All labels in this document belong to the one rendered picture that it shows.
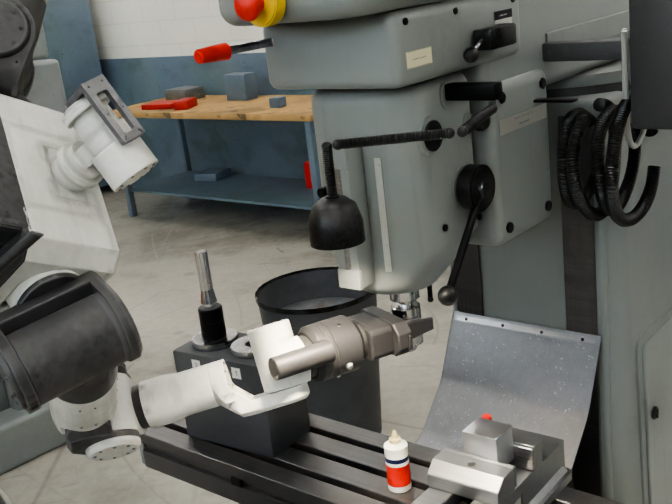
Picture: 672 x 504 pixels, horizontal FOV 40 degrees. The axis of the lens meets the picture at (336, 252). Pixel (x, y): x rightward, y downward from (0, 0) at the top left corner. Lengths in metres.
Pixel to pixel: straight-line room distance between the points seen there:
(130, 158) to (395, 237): 0.41
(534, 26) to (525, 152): 0.20
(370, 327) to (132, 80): 7.39
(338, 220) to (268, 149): 6.44
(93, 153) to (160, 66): 7.20
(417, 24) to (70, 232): 0.52
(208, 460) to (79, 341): 0.77
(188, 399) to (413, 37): 0.60
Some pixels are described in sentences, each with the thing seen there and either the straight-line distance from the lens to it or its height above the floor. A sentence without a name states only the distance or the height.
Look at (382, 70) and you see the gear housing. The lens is 1.23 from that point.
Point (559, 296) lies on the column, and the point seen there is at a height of 1.16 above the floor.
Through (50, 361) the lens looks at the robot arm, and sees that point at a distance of 1.09.
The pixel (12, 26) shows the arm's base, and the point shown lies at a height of 1.77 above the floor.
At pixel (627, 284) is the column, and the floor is 1.18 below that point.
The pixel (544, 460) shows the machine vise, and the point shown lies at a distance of 1.55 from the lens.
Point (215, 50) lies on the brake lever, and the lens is 1.27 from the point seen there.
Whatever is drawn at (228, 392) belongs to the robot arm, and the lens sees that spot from 1.37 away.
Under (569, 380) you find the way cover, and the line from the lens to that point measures 1.78.
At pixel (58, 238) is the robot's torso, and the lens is 1.15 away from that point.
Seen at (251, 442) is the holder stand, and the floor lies 0.96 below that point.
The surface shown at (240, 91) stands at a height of 0.95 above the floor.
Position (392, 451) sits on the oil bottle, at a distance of 1.57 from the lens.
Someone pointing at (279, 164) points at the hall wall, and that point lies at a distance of 7.54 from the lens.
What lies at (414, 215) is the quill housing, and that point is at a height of 1.44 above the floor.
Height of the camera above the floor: 1.80
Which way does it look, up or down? 17 degrees down
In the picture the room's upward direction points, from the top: 7 degrees counter-clockwise
